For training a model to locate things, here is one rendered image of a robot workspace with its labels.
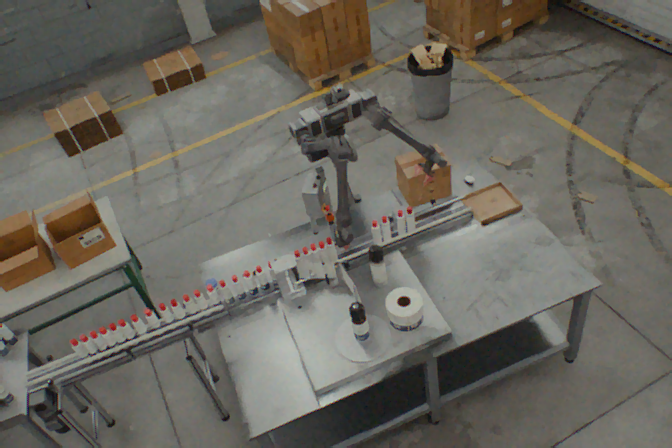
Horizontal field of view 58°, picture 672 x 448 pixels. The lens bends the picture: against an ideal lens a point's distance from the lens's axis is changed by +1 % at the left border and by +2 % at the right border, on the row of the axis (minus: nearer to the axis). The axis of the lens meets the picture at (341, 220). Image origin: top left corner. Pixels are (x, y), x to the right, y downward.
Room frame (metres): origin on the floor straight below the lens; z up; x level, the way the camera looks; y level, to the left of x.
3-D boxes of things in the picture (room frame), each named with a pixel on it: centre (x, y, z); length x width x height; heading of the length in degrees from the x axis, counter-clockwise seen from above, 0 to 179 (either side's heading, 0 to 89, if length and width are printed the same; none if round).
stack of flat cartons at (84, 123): (5.92, 2.59, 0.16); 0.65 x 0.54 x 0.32; 114
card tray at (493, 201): (2.73, -0.98, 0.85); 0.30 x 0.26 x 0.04; 103
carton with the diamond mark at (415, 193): (2.97, -0.60, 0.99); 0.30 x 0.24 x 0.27; 98
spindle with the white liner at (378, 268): (2.25, -0.15, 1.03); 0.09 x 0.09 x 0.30
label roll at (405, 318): (1.96, -0.24, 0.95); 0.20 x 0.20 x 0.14
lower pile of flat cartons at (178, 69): (6.79, 1.63, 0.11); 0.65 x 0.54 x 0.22; 107
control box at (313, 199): (2.56, 0.11, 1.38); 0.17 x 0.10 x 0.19; 158
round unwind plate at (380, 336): (1.88, 0.02, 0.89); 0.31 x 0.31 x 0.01
